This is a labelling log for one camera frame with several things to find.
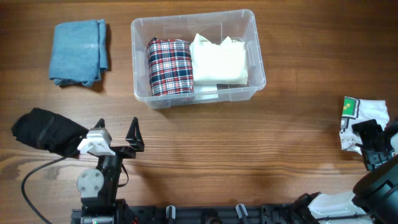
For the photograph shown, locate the black garment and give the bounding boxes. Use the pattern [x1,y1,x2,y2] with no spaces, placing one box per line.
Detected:
[11,108,88,157]

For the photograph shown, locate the clear plastic storage container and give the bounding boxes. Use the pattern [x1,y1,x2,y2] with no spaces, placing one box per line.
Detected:
[131,9,266,110]

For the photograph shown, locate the white pixel print t-shirt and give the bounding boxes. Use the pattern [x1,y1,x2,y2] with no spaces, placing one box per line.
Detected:
[339,96,389,154]

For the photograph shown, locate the white label in container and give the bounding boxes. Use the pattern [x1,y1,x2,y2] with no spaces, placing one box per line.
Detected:
[194,84,218,101]

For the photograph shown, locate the folded blue denim jeans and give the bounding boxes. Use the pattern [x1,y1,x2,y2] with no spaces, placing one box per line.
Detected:
[49,19,108,88]

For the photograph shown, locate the cream garment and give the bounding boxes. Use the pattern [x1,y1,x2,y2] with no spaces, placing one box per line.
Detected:
[190,34,248,85]

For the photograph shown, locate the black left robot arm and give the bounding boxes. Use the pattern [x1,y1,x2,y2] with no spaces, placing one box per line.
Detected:
[71,118,144,224]

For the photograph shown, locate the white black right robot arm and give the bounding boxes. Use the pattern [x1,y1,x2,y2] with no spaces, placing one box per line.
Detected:
[290,119,397,223]

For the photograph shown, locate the red navy plaid shirt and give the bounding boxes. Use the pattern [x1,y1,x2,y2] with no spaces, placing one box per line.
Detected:
[147,37,194,96]

